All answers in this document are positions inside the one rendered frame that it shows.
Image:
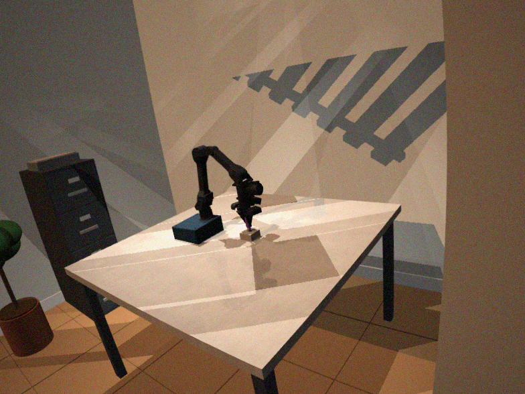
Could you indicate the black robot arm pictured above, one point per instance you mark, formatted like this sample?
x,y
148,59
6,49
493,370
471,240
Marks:
x,y
236,172

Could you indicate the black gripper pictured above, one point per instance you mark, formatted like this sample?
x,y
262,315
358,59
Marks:
x,y
244,208

